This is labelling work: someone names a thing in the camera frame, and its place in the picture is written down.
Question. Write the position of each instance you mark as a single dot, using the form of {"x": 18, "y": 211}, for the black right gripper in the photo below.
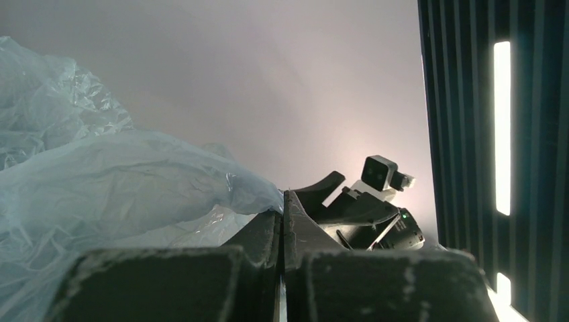
{"x": 360, "y": 220}

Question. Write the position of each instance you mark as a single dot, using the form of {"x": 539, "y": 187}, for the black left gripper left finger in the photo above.
{"x": 237, "y": 281}

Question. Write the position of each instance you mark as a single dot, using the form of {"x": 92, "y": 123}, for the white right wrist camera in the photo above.
{"x": 381, "y": 178}

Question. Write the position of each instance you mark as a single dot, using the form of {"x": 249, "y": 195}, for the ceiling light panel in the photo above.
{"x": 502, "y": 126}

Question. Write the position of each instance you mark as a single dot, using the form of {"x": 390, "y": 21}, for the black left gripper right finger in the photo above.
{"x": 326, "y": 282}

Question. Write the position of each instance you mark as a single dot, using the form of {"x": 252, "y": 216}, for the blue plastic trash bag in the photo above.
{"x": 76, "y": 175}

